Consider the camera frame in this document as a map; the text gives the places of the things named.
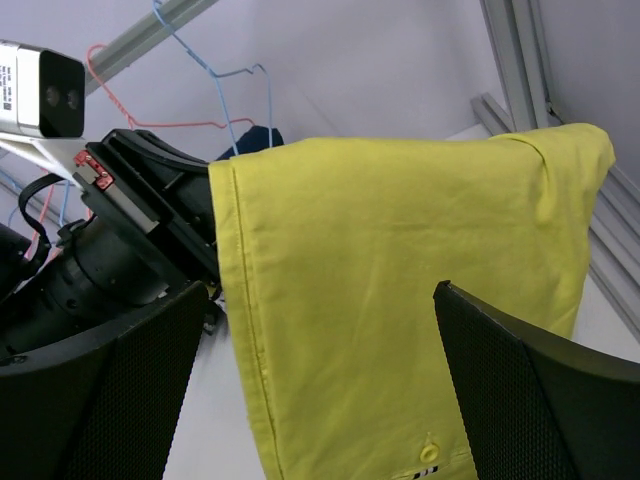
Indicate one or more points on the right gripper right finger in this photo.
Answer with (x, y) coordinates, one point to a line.
(536, 405)

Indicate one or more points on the aluminium hanging rail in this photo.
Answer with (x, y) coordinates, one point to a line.
(143, 36)

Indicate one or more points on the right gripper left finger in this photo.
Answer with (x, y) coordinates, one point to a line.
(102, 404)

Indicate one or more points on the yellow-green trousers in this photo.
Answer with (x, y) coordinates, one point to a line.
(330, 250)

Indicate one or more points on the pink wire hanger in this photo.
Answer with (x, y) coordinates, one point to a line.
(164, 93)

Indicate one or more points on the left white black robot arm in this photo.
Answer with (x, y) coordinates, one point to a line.
(26, 324)

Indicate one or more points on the aluminium frame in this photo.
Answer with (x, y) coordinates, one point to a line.
(563, 62)

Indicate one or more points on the light blue wire hanger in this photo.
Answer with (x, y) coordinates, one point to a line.
(219, 47)

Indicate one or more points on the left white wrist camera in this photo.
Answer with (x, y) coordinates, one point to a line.
(42, 107)

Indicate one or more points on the navy blue trousers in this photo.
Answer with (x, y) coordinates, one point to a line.
(257, 138)

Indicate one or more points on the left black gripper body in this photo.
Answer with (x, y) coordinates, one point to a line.
(152, 227)

